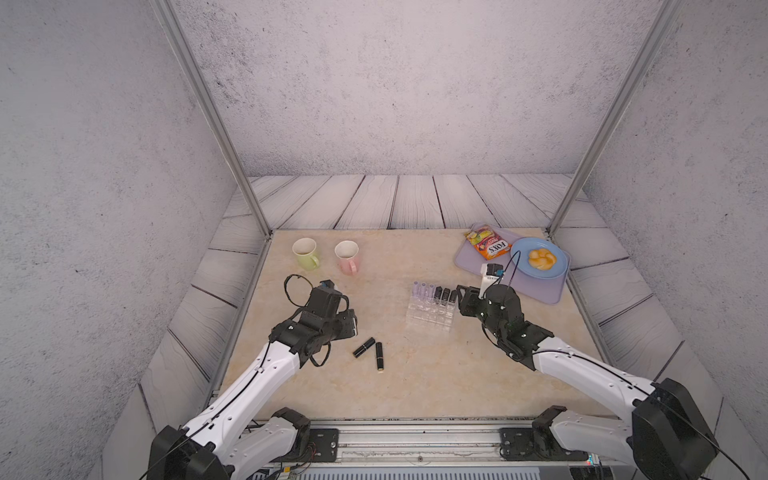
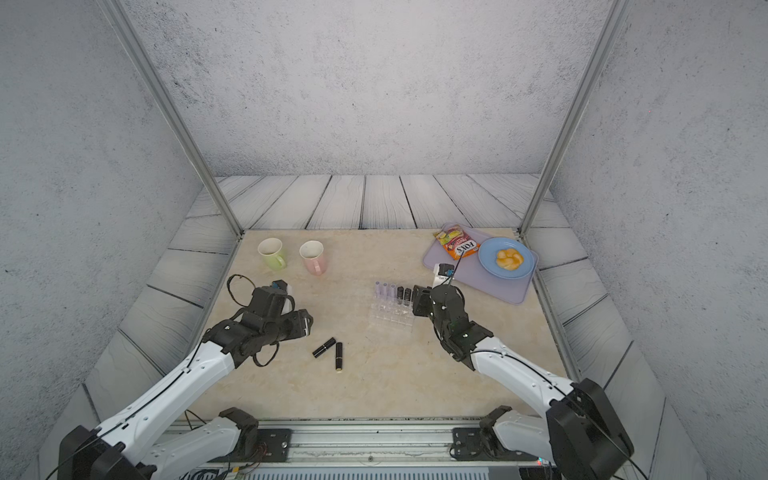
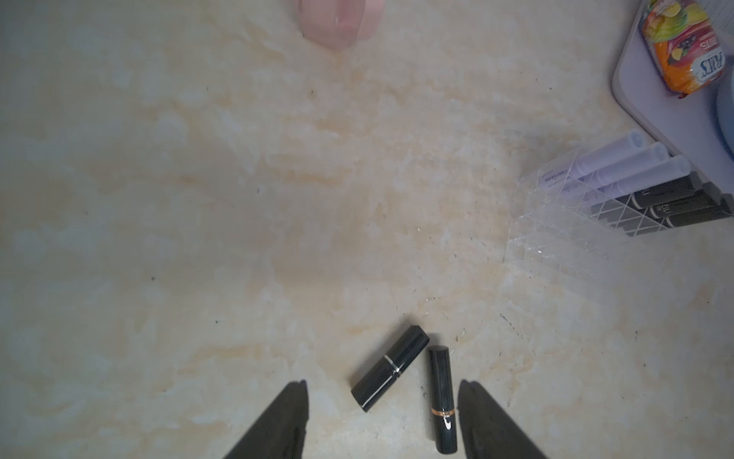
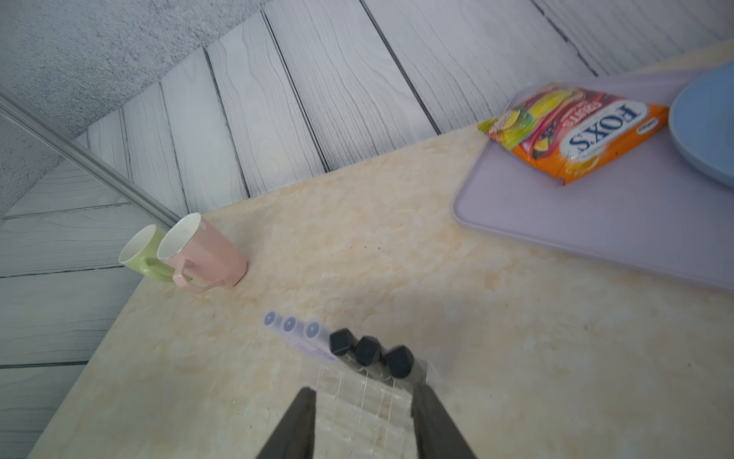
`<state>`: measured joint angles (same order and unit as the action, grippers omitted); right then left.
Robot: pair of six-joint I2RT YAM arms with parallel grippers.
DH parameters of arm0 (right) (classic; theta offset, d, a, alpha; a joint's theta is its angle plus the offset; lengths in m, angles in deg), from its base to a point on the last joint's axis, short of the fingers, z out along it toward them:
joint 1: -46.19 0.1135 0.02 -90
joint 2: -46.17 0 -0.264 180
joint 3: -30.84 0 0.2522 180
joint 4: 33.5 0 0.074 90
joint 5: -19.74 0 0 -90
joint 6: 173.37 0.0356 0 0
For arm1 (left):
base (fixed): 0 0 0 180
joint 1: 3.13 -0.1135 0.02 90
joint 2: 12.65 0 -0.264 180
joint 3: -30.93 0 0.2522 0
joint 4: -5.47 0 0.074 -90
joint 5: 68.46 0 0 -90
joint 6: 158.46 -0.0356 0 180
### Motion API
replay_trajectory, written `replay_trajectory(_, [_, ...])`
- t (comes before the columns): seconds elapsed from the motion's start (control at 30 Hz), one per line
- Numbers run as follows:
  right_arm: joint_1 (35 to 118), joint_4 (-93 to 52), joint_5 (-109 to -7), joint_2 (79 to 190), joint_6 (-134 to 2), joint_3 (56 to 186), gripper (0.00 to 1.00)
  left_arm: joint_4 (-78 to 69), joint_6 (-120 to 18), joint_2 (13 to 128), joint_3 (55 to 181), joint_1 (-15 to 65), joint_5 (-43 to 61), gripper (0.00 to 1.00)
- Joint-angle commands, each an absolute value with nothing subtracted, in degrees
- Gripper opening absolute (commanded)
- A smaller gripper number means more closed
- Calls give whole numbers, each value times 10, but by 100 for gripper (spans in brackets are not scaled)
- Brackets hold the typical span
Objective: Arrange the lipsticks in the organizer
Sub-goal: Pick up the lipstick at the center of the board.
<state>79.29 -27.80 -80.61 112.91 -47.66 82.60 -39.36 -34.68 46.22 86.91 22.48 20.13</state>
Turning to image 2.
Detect right frame post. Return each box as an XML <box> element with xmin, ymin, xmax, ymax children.
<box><xmin>518</xmin><ymin>0</ymin><xmax>632</xmax><ymax>237</ymax></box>

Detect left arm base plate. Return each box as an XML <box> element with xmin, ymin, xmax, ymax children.
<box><xmin>210</xmin><ymin>428</ymin><xmax>293</xmax><ymax>464</ymax></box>

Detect orange snack packet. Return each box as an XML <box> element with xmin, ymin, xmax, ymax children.
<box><xmin>434</xmin><ymin>224</ymin><xmax>480</xmax><ymax>261</ymax></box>

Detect frame post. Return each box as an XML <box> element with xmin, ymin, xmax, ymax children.
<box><xmin>518</xmin><ymin>0</ymin><xmax>632</xmax><ymax>237</ymax></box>
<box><xmin>97</xmin><ymin>0</ymin><xmax>244</xmax><ymax>240</ymax></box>

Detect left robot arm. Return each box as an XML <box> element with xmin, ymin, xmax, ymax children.
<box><xmin>51</xmin><ymin>280</ymin><xmax>313</xmax><ymax>479</ymax></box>

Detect clear acrylic lipstick organizer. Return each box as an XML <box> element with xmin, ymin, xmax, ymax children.
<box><xmin>369</xmin><ymin>283</ymin><xmax>414</xmax><ymax>331</ymax></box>

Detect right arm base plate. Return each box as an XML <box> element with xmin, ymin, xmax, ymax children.
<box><xmin>449</xmin><ymin>427</ymin><xmax>539</xmax><ymax>462</ymax></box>

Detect aluminium rail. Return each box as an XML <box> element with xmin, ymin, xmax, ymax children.
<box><xmin>107</xmin><ymin>419</ymin><xmax>637</xmax><ymax>480</ymax></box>

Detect bread roll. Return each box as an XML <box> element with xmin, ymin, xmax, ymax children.
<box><xmin>496</xmin><ymin>248</ymin><xmax>525</xmax><ymax>271</ymax></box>

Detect left frame post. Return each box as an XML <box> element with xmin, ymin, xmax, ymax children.
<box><xmin>97</xmin><ymin>0</ymin><xmax>244</xmax><ymax>240</ymax></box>

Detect pink mug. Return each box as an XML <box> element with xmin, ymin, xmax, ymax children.
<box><xmin>299</xmin><ymin>240</ymin><xmax>327</xmax><ymax>276</ymax></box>

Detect blue plate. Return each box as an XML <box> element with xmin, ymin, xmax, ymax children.
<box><xmin>478</xmin><ymin>237</ymin><xmax>537</xmax><ymax>280</ymax></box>

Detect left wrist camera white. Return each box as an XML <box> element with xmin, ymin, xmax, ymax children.
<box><xmin>270</xmin><ymin>280</ymin><xmax>294</xmax><ymax>302</ymax></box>

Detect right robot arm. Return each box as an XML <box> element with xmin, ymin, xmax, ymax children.
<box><xmin>412</xmin><ymin>283</ymin><xmax>635</xmax><ymax>479</ymax></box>

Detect green mug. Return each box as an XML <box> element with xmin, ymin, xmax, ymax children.
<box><xmin>258</xmin><ymin>237</ymin><xmax>287</xmax><ymax>271</ymax></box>

